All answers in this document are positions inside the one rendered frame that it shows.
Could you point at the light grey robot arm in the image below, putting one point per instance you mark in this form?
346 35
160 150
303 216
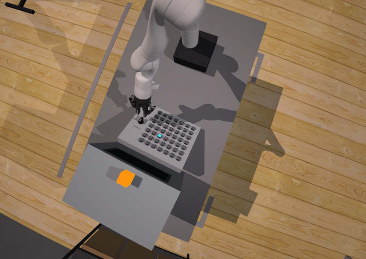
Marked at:
184 15

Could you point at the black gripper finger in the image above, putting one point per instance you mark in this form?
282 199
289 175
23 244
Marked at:
134 104
146 111

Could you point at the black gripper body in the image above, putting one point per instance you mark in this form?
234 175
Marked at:
143 101

